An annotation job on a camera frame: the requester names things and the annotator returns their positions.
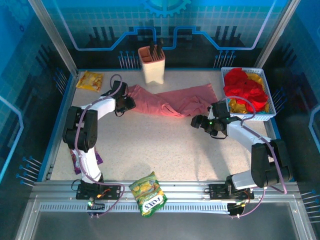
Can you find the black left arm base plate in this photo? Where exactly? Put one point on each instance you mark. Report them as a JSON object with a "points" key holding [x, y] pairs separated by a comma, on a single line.
{"points": [[112, 191]]}

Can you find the white plastic basket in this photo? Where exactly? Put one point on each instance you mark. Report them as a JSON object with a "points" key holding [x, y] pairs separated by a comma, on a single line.
{"points": [[257, 117]]}

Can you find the green Fox's candy bag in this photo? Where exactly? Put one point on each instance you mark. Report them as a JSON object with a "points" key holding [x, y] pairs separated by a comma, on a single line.
{"points": [[147, 195]]}

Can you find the pink t-shirt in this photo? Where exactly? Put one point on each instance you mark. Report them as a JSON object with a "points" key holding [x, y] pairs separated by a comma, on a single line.
{"points": [[180, 100]]}

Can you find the yellow snack bag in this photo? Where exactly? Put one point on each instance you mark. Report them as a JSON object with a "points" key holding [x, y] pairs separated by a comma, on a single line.
{"points": [[90, 81]]}

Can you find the aluminium frame post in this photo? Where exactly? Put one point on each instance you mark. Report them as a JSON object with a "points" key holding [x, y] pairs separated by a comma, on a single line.
{"points": [[53, 37], [275, 35]]}

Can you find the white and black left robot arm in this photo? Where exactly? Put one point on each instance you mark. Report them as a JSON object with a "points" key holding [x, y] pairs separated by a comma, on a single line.
{"points": [[88, 165]]}

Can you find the red t-shirt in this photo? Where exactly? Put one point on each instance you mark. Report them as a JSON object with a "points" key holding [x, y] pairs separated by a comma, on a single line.
{"points": [[247, 87]]}

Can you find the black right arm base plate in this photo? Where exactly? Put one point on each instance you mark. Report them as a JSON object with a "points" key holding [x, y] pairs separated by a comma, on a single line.
{"points": [[217, 191]]}

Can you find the purple Fox's candy bag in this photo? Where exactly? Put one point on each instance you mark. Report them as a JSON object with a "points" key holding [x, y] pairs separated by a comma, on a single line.
{"points": [[77, 168]]}

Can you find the aluminium mounting rail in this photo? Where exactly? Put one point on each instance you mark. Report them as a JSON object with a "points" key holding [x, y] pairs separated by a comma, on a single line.
{"points": [[187, 190]]}

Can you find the small circuit board with LED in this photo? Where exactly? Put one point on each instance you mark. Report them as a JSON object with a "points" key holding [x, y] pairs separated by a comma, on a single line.
{"points": [[236, 210], [96, 207]]}

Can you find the yellow t-shirt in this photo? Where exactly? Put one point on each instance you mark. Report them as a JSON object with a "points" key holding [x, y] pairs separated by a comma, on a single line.
{"points": [[257, 77]]}

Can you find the white and pink knife block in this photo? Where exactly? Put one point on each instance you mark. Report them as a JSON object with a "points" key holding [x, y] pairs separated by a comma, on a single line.
{"points": [[153, 70]]}

